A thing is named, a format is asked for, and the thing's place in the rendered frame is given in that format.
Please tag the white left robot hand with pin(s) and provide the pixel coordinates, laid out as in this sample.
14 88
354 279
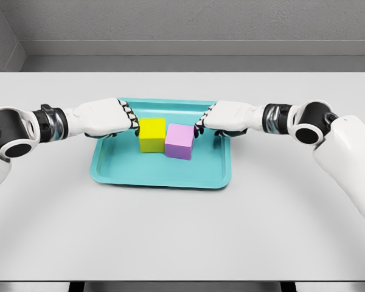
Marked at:
105 117

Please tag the teal rectangular tray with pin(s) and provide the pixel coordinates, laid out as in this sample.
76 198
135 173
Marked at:
158 170

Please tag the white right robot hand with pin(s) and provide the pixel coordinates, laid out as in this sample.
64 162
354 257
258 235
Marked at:
226 117

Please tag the pink cube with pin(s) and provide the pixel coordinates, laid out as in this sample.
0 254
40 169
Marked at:
179 141

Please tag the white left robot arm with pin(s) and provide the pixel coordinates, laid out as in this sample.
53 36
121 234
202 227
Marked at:
33 130

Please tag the yellow cube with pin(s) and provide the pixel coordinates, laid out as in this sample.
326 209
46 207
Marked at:
152 135

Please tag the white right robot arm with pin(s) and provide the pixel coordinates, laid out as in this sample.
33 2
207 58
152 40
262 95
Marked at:
316 137

